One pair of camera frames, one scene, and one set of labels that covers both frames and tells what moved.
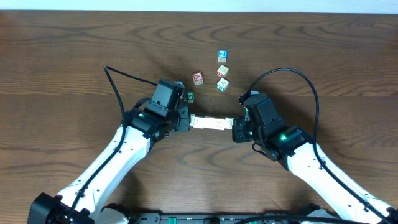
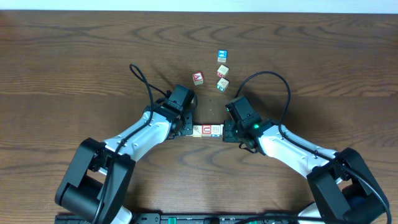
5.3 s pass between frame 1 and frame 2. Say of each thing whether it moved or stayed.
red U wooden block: moved
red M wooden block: stayed
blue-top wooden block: stayed
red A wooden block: stayed
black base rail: stayed
